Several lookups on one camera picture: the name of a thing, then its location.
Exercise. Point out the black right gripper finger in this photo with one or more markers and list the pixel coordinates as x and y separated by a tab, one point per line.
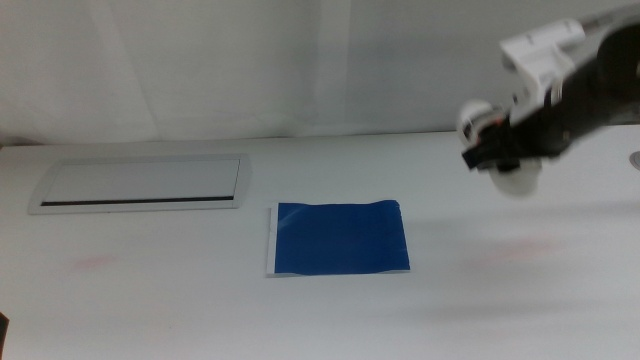
495	130
492	155

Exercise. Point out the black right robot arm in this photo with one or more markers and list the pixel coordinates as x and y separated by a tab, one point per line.
620	65

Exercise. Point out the blue rectangular mat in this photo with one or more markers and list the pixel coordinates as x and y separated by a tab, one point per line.
340	240

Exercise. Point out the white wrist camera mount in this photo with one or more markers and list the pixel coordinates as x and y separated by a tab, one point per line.
542	55

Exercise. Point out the dark brown edge object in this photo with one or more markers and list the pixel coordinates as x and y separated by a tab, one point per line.
3	332

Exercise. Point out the white fabric backdrop curtain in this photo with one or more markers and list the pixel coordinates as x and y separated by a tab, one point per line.
200	65

